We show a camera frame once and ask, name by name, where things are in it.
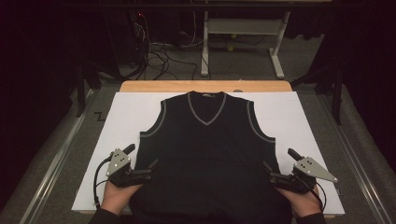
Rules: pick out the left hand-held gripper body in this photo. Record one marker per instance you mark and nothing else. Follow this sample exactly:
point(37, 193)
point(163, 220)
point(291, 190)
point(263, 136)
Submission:
point(120, 169)

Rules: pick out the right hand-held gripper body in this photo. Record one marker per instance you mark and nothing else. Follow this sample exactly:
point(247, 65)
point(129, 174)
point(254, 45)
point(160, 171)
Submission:
point(303, 174)

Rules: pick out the black knit vest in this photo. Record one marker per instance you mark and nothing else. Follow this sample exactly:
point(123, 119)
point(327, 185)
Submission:
point(205, 155)

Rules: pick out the person's left hand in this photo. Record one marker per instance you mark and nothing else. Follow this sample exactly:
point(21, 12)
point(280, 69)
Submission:
point(118, 197)

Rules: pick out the person's right hand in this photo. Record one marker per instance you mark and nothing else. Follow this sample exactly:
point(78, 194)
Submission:
point(303, 203)

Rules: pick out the white board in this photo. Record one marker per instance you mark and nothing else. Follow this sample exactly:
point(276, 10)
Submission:
point(124, 118)

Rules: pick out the black metal stand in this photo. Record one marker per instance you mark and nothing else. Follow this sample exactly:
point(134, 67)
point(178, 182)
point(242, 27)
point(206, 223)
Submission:
point(81, 90)
point(336, 93)

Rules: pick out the black computer tower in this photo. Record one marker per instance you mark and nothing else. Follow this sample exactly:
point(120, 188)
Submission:
point(124, 37)

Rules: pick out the metal floor rail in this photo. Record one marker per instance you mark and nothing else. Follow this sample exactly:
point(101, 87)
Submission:
point(53, 165)
point(355, 165)

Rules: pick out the white metal desk frame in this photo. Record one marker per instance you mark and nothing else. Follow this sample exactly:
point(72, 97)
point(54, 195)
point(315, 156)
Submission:
point(243, 26)

